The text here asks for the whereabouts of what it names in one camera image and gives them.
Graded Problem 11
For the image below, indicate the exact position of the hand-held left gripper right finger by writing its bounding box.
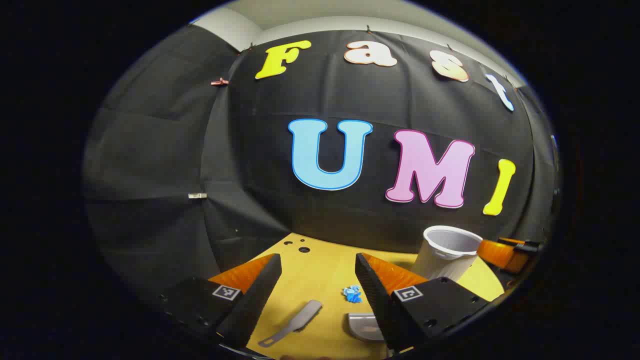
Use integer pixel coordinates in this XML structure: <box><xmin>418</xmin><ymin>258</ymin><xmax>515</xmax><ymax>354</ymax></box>
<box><xmin>355</xmin><ymin>252</ymin><xmax>491</xmax><ymax>351</ymax></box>

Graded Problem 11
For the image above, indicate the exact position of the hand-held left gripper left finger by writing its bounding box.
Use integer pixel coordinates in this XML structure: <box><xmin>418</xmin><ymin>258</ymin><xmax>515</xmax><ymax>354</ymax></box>
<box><xmin>160</xmin><ymin>253</ymin><xmax>283</xmax><ymax>349</ymax></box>

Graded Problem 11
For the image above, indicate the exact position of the grey dustpan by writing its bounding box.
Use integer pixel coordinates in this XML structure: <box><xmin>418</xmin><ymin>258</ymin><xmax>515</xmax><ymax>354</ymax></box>
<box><xmin>345</xmin><ymin>312</ymin><xmax>386</xmax><ymax>343</ymax></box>

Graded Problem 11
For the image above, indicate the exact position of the small grey broom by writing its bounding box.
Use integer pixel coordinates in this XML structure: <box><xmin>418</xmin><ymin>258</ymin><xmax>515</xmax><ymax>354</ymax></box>
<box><xmin>258</xmin><ymin>300</ymin><xmax>323</xmax><ymax>348</ymax></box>

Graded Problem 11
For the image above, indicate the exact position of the white ribbed garbage bin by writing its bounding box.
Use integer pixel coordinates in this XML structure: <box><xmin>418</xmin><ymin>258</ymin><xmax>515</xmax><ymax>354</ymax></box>
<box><xmin>411</xmin><ymin>225</ymin><xmax>484</xmax><ymax>282</ymax></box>

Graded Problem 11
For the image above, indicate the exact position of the yellow wooden desktop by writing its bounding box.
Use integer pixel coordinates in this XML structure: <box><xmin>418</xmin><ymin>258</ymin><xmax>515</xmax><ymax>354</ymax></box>
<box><xmin>245</xmin><ymin>232</ymin><xmax>506</xmax><ymax>360</ymax></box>

